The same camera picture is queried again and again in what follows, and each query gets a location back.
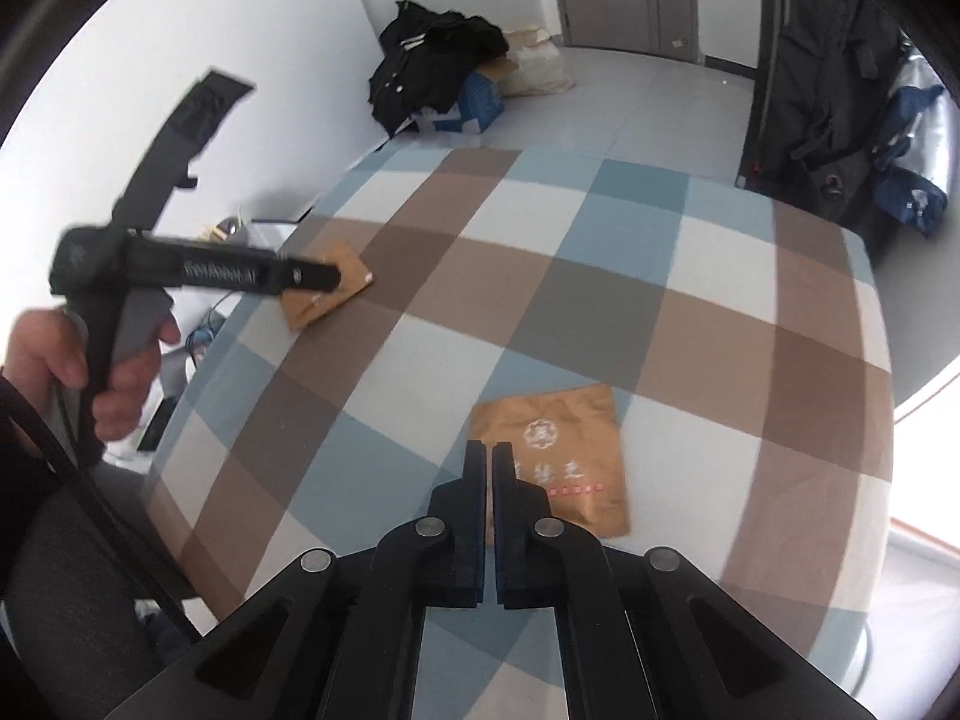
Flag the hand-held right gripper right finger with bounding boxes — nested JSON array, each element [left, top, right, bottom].
[[491, 441, 878, 720]]

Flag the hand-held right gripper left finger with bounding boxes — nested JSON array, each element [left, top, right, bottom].
[[105, 439, 488, 720]]

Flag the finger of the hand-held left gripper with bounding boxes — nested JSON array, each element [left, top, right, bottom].
[[285, 255, 342, 295]]

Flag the brown packet with white emblem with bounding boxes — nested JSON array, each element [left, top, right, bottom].
[[469, 382, 632, 550]]

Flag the person's left hand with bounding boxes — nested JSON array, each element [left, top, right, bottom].
[[6, 306, 183, 443]]

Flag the table with checked tablecloth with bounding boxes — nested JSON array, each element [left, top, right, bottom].
[[139, 146, 897, 720]]

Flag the blue box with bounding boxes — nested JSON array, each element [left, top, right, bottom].
[[409, 71, 505, 137]]

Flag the black clothes pile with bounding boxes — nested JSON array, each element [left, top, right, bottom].
[[367, 0, 511, 140]]

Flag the cardboard box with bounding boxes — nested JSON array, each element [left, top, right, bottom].
[[472, 56, 520, 85]]

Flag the beige paper bag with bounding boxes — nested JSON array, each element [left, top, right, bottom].
[[499, 26, 578, 98]]

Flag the grey trousers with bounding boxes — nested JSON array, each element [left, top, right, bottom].
[[0, 465, 170, 720]]

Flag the black hanging jacket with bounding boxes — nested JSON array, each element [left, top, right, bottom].
[[772, 0, 901, 226]]

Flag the silver folded umbrella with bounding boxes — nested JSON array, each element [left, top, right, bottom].
[[874, 37, 960, 237]]

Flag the black cable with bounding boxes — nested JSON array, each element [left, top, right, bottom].
[[0, 390, 205, 646]]

